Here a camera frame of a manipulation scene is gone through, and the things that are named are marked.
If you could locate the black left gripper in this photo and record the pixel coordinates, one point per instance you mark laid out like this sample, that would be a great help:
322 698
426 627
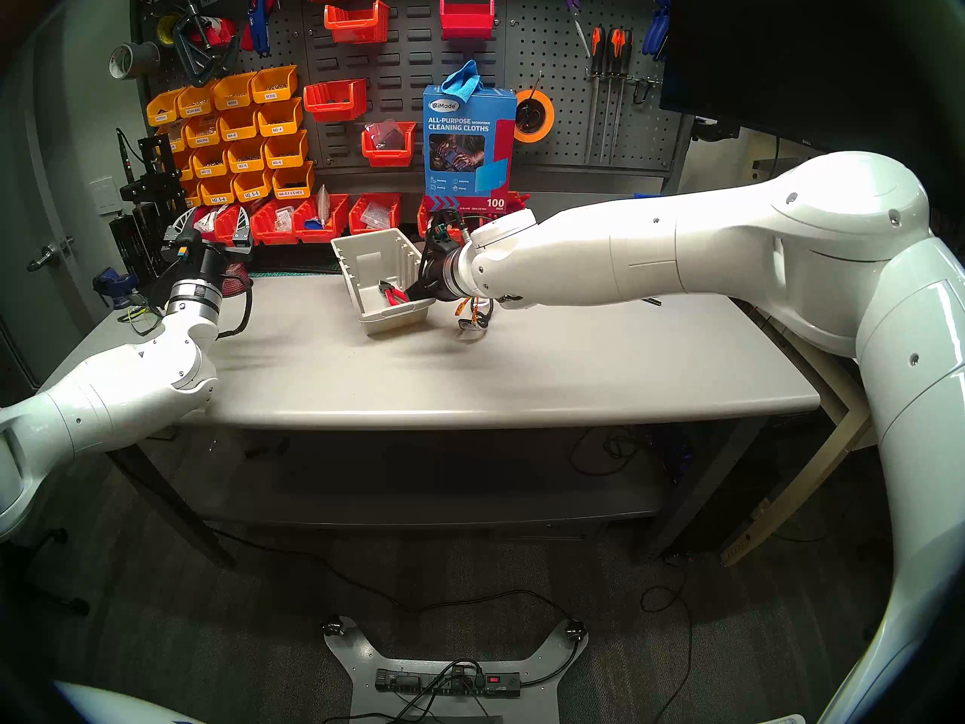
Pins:
203 262

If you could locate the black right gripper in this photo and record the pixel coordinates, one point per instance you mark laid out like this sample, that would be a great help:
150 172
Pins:
437 266

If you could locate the beige plastic storage bin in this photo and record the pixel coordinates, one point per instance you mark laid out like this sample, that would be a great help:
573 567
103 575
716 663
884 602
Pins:
377 259

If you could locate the orange black safety glasses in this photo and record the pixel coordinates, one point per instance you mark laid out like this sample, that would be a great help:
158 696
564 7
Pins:
475 321

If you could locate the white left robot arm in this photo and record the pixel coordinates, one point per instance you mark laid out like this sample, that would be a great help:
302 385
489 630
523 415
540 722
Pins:
113 398

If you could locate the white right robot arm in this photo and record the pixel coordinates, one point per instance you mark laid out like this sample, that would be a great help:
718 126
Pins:
678 247

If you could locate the blue cleaning cloths box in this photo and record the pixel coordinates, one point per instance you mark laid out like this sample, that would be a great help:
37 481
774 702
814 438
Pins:
467 172

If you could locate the white plastic parts bags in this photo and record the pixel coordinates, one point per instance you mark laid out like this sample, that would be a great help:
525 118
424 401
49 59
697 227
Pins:
207 221

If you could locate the yellow bin labelled M2.5-6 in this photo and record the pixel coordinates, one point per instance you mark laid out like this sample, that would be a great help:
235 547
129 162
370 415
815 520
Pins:
217 196

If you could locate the yellow plastic parts bin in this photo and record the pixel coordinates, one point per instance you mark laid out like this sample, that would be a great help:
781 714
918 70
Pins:
194 196
175 142
188 169

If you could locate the yellow bin labelled M2.5-5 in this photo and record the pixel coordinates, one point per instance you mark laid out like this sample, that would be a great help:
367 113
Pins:
252 192

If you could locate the yellow bin labelled M3-12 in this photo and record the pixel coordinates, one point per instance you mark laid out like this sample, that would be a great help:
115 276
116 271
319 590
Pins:
209 168

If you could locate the clear plastic parts bag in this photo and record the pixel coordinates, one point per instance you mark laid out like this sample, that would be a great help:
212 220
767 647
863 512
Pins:
375 215
283 219
386 134

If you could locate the yellow bin labelled M3-8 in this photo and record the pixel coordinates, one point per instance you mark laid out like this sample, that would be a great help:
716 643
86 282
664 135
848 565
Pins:
246 163

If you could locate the black metal stand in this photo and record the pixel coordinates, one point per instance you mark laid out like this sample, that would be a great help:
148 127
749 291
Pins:
151 179

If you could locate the yellow bin labelled M4 HEX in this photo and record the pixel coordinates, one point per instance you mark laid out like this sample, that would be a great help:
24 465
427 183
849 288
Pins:
292 189

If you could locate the yellow bin labelled M4X4X6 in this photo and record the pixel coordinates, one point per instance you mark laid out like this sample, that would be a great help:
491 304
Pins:
203 138

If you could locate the green cutting mat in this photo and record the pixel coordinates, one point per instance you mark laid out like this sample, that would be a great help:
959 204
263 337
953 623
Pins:
286 273

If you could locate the yellow bin labelled M4-6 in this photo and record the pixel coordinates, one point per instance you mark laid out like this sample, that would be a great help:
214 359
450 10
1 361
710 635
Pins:
239 130

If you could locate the yellow bin labelled M3-6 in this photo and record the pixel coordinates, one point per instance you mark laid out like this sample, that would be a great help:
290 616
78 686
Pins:
285 157

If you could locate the black soldering iron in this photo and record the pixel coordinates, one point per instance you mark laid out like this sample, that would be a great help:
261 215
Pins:
127 161

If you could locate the white paper packet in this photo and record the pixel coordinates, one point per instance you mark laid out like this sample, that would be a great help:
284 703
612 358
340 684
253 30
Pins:
323 202

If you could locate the yellow bin labelled M3X5 BAG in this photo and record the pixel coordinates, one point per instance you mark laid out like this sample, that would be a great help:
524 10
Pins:
196 108

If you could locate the clear safety glasses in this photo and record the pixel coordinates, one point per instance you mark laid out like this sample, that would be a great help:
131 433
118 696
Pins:
143 319

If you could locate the yellow bin labelled M3-4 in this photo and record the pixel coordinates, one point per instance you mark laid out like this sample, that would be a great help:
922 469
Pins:
279 124

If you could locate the blue bench vise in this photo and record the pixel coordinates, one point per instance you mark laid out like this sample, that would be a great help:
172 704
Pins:
109 283

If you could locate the yellow bin labelled M3X5X4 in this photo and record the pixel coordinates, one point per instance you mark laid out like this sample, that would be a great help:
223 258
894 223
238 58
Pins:
164 115

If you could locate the yellow bin labelled M3X6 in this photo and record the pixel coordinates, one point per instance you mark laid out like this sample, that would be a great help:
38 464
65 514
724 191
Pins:
273 91

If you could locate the grey C-clamp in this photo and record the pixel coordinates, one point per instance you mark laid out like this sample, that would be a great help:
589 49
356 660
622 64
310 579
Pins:
197 66

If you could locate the red tape roll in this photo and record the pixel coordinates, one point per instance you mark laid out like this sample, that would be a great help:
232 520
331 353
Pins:
225 32

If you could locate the grey perforated pegboard panel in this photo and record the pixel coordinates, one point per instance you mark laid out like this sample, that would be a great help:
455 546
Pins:
543 44
290 44

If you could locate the yellow tape roll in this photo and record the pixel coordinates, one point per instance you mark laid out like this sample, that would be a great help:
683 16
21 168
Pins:
164 30

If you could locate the blue microfiber cloth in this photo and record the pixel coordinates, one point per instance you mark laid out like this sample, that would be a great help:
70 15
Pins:
461 81

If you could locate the orange tape roll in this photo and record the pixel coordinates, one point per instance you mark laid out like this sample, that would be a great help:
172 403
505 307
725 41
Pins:
548 119

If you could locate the dark louvered bin panel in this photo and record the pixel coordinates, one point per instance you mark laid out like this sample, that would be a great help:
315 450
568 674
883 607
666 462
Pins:
411 74

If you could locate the orange black screwdriver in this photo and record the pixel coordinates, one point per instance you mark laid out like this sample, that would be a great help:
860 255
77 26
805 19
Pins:
625 55
614 51

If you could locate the blue spring clamps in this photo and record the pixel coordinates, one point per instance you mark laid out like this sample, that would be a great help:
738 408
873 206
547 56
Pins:
657 29

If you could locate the black power strip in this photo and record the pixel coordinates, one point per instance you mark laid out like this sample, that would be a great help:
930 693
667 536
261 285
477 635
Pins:
430 683

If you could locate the beige wooden side table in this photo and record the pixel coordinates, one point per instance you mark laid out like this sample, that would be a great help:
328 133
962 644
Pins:
791 489

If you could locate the black monitor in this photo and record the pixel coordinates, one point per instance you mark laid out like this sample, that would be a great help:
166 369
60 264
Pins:
814 66

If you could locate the white light switch plate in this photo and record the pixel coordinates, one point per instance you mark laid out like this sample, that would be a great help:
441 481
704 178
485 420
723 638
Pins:
102 196

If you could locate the silver duct tape roll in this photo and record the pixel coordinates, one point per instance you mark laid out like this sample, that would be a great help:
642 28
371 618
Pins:
139 59

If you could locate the grey workbench frame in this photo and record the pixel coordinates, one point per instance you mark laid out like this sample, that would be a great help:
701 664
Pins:
422 507

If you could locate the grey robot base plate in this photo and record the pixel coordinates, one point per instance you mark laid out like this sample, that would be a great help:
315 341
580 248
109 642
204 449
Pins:
354 666

